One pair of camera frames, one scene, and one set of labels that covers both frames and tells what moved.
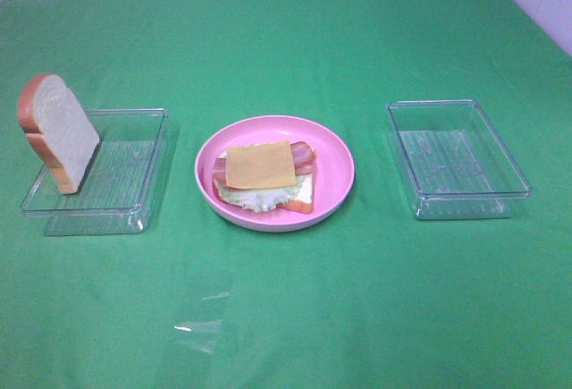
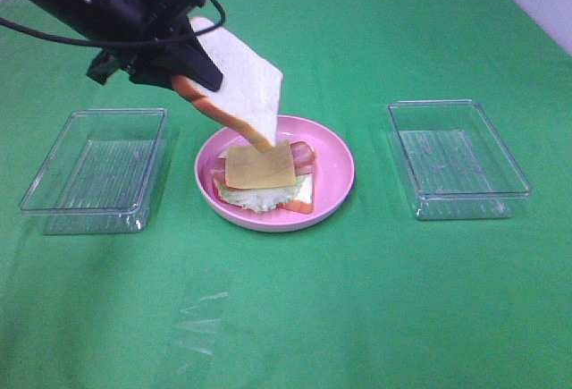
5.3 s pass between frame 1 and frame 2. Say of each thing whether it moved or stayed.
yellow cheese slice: stayed
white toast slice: moved
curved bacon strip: stayed
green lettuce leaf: stayed
